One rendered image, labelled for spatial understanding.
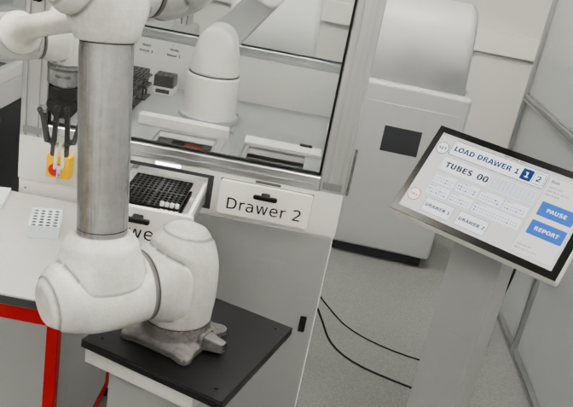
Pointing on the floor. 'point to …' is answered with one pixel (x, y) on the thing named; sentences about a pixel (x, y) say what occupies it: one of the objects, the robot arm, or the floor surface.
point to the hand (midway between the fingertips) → (59, 156)
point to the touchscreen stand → (460, 329)
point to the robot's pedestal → (137, 387)
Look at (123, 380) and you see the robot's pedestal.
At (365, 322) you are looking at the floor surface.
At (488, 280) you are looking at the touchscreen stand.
